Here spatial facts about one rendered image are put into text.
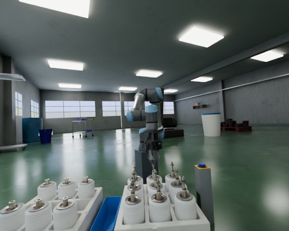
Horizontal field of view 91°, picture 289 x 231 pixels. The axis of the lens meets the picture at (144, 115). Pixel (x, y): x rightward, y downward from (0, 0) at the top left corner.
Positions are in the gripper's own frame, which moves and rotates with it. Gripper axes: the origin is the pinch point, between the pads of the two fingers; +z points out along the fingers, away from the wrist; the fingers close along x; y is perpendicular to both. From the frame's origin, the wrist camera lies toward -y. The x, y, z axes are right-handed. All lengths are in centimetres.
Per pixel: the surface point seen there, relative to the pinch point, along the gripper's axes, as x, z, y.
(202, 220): 6.0, 16.7, 34.3
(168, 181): 6.7, 11.3, 6.3
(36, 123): -228, -38, -593
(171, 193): 2.5, 12.7, 16.7
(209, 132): 310, 21, -252
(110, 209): -25.4, 30.5, -14.4
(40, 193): -64, 13, -18
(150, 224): -14.8, 16.8, 27.0
